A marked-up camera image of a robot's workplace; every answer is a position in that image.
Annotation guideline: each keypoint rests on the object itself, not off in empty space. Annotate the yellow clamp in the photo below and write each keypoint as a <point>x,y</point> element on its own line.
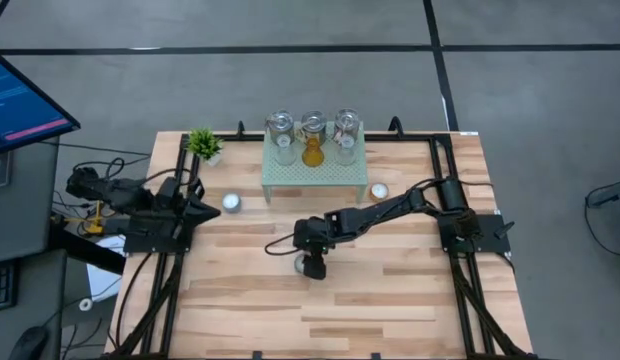
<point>95,226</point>

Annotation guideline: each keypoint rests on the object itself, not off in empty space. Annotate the glass jar with brown contents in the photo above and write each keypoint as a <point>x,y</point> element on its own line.
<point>347,123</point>

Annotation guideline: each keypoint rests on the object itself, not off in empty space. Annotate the small potted green plant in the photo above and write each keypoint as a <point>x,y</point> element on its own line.
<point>204,142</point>

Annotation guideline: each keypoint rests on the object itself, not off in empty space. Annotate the white paper sheet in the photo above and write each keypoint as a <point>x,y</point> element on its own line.
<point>102,280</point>

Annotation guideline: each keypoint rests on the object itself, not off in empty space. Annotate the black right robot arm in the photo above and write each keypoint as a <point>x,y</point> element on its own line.
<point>390,207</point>

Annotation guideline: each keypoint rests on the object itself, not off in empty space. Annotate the black desk support bar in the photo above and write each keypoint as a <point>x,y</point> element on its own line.
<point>90,252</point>

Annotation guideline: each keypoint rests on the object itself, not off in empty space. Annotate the glass jar with paper tag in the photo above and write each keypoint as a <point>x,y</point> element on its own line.
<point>314,125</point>

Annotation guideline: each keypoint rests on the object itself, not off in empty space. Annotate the black keyboard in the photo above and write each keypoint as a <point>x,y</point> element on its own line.
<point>2,285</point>

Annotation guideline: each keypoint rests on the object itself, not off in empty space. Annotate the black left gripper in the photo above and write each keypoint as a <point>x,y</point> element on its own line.
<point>174,215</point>

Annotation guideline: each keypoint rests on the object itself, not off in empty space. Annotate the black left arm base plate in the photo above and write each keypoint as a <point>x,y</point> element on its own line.
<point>140,245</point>

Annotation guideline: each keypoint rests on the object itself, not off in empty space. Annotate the amber glass bottle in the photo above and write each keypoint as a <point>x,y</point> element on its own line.
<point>312,157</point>

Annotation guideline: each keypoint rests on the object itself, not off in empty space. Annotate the candle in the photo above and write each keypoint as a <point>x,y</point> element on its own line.
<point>379,192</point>
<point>231,203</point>
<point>299,265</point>

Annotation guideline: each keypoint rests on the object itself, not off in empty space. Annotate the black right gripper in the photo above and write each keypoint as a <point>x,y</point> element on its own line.
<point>315,232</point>

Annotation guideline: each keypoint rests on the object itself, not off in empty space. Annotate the green perforated metal shelf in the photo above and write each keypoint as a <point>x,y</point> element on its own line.
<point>315,172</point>

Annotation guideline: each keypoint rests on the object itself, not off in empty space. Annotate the white tape roll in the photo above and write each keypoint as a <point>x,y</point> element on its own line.
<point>85,304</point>

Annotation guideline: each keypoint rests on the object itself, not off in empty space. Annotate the black metal rig frame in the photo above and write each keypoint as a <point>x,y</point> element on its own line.
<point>405,137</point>

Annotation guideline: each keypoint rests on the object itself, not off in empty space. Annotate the black computer mouse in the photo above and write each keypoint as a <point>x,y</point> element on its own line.
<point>29,344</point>

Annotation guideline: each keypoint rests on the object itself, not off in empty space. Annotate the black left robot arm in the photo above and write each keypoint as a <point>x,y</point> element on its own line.
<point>110,192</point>

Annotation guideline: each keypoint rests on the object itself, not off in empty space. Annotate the grey desk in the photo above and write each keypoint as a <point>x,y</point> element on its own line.
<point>25,215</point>

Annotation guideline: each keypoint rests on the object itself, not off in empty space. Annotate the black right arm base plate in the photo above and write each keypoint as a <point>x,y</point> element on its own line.
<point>490,242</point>

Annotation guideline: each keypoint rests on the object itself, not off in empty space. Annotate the computer monitor with blue screen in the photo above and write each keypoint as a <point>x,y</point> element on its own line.
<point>20,105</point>

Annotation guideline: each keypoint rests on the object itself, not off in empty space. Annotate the glass jar with metal lid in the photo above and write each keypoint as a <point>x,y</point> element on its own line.
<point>280,125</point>

